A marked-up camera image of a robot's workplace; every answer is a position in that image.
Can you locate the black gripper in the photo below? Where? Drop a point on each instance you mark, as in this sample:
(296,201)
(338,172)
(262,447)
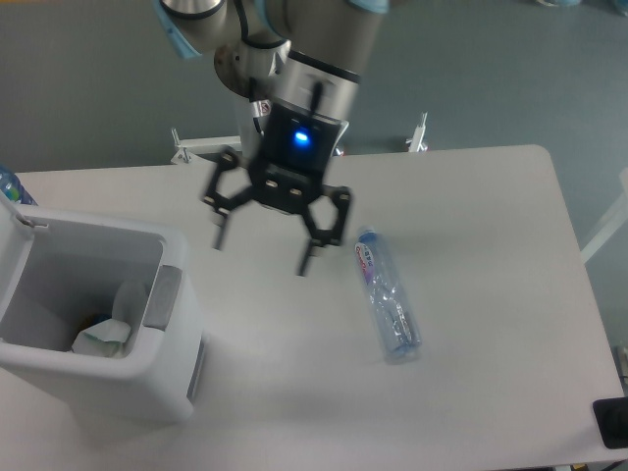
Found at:
(294,162)

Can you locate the clear plastic water bottle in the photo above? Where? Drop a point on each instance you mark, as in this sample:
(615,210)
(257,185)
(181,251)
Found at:
(391,311)

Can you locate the white paper tissue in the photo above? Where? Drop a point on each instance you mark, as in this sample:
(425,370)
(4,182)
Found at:
(106,339)

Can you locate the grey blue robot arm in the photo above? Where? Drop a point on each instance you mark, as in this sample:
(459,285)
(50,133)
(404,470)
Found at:
(297,65)

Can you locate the white open trash can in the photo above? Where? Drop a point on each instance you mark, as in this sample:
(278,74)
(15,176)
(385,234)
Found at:
(58,268)

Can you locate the blue snack wrapper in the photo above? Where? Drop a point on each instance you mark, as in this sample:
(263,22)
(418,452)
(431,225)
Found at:
(97,319)

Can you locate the blue bottle at left edge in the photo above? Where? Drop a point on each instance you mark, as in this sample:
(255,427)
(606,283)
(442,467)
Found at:
(12,188)

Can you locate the black device at table corner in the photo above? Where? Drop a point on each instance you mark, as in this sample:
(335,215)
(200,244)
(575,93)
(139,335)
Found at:
(611,416)

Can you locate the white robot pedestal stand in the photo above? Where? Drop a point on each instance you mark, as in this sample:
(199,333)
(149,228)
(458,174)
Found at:
(230,142)

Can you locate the white frame at right edge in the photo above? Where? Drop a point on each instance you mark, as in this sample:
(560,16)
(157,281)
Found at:
(613,219)

